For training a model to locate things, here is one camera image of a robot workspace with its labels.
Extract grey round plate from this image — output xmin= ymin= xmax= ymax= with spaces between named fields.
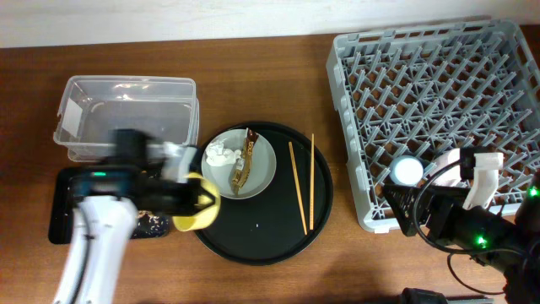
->
xmin=201 ymin=128 xmax=277 ymax=199

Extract brown snack wrapper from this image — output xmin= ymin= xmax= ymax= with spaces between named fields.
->
xmin=230 ymin=128 xmax=259 ymax=196

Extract blue cup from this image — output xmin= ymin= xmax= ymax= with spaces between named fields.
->
xmin=389 ymin=155 xmax=424 ymax=186

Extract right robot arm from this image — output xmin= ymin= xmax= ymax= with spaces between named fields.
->
xmin=382 ymin=174 xmax=539 ymax=303

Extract left wooden chopstick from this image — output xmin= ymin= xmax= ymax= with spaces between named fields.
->
xmin=288 ymin=142 xmax=307 ymax=236

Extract clear plastic storage bin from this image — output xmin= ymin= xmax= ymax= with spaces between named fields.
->
xmin=53 ymin=75 xmax=199 ymax=162

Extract right black cable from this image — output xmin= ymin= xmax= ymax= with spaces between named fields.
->
xmin=412 ymin=162 xmax=528 ymax=296

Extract white tissue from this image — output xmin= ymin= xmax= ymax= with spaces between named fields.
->
xmin=205 ymin=141 xmax=241 ymax=167

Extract right wooden chopstick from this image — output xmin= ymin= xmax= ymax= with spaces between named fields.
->
xmin=309 ymin=133 xmax=315 ymax=231

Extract grey plastic dishwasher rack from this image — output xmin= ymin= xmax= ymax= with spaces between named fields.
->
xmin=326 ymin=20 xmax=539 ymax=233

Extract black rectangular tray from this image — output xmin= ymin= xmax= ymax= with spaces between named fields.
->
xmin=47 ymin=160 xmax=172 ymax=246

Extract yellow bowl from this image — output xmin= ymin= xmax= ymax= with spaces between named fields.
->
xmin=172 ymin=172 xmax=221 ymax=232

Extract food scraps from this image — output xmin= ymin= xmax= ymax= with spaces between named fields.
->
xmin=132 ymin=210 xmax=170 ymax=239

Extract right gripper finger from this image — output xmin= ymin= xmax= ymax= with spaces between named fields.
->
xmin=424 ymin=186 xmax=470 ymax=198
xmin=382 ymin=183 xmax=430 ymax=236

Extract wooden chopstick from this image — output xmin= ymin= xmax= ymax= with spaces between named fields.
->
xmin=288 ymin=142 xmax=307 ymax=236
xmin=309 ymin=133 xmax=315 ymax=231

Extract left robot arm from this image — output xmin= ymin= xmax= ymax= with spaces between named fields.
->
xmin=54 ymin=129 xmax=221 ymax=303

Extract black round tray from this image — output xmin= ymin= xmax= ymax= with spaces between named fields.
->
xmin=196 ymin=122 xmax=333 ymax=265

